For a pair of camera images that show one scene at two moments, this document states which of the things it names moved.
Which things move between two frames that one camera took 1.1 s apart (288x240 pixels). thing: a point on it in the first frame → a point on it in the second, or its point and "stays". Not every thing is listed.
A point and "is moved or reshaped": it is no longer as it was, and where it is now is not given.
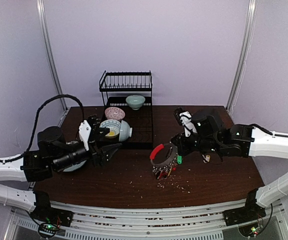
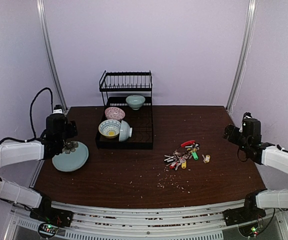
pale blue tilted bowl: x=125 y=131 stays
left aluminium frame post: x=43 y=18 stays
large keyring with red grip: x=169 y=160 is moved or reshaped
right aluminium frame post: x=244 y=54 stays
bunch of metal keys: x=162 y=172 is moved or reshaped
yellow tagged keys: x=207 y=158 stays
